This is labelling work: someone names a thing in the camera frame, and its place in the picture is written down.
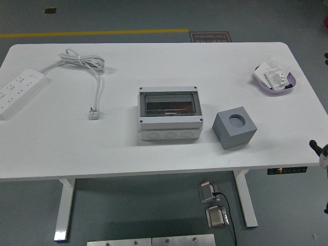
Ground transparent hinged box lid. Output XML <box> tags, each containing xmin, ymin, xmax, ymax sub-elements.
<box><xmin>139</xmin><ymin>91</ymin><xmax>202</xmax><ymax>117</ymax></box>

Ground grey plastic junction box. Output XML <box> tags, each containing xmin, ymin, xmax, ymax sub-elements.
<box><xmin>137</xmin><ymin>86</ymin><xmax>203</xmax><ymax>140</ymax></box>

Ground plain white card box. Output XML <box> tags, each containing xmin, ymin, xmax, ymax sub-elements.
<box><xmin>253</xmin><ymin>61</ymin><xmax>273</xmax><ymax>87</ymax></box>

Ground purple plastic tray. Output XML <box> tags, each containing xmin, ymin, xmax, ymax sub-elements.
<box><xmin>253</xmin><ymin>65</ymin><xmax>297</xmax><ymax>97</ymax></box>

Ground clear plastic packet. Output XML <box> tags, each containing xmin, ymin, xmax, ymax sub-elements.
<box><xmin>268</xmin><ymin>54</ymin><xmax>292</xmax><ymax>75</ymax></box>

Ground white printed socket panel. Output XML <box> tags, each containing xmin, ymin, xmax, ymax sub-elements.
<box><xmin>265</xmin><ymin>66</ymin><xmax>289</xmax><ymax>91</ymax></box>

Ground brown floor sign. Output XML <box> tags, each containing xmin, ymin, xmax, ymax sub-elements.
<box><xmin>189</xmin><ymin>31</ymin><xmax>233</xmax><ymax>44</ymax></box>

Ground black table control panel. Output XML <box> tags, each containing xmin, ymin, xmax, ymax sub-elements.
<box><xmin>267</xmin><ymin>167</ymin><xmax>308</xmax><ymax>175</ymax></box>

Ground grey cube holder block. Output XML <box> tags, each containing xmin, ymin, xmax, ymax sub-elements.
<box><xmin>212</xmin><ymin>106</ymin><xmax>258</xmax><ymax>150</ymax></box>

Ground white table leg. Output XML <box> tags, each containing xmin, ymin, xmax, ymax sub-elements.
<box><xmin>232</xmin><ymin>169</ymin><xmax>258</xmax><ymax>228</ymax></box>
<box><xmin>53</xmin><ymin>178</ymin><xmax>76</xmax><ymax>243</ymax></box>

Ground silver foot pedal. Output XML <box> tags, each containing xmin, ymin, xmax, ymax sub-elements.
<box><xmin>204</xmin><ymin>204</ymin><xmax>230</xmax><ymax>229</ymax></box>
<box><xmin>197</xmin><ymin>181</ymin><xmax>220</xmax><ymax>204</ymax></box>

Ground yellow floor tape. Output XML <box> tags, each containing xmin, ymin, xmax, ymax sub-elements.
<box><xmin>0</xmin><ymin>28</ymin><xmax>190</xmax><ymax>38</ymax></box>

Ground grey metal plate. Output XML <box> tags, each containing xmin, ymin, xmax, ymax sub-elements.
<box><xmin>151</xmin><ymin>233</ymin><xmax>216</xmax><ymax>246</ymax></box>
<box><xmin>86</xmin><ymin>237</ymin><xmax>152</xmax><ymax>246</ymax></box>

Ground white power strip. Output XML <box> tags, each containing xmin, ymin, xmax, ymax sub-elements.
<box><xmin>0</xmin><ymin>68</ymin><xmax>48</xmax><ymax>120</ymax></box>

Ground black pedal cable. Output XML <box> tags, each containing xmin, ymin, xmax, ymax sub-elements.
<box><xmin>212</xmin><ymin>191</ymin><xmax>238</xmax><ymax>246</ymax></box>

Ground white power cord with plug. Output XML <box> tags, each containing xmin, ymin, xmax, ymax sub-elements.
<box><xmin>40</xmin><ymin>48</ymin><xmax>106</xmax><ymax>120</ymax></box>

